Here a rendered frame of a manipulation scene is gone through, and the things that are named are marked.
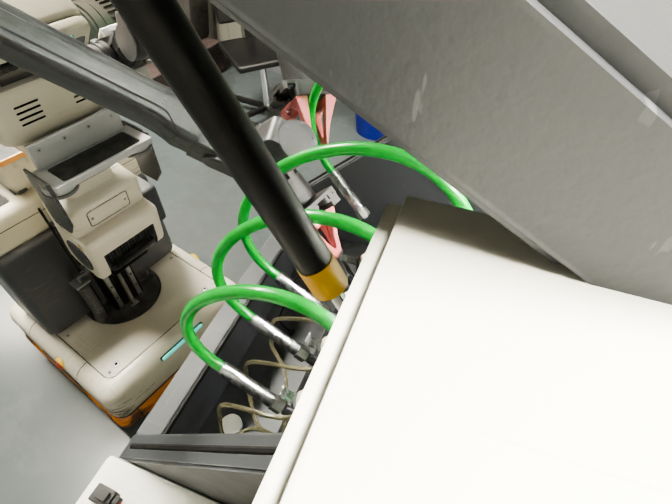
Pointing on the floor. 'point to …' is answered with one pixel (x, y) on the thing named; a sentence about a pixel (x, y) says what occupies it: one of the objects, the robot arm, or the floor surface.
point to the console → (479, 379)
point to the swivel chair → (250, 52)
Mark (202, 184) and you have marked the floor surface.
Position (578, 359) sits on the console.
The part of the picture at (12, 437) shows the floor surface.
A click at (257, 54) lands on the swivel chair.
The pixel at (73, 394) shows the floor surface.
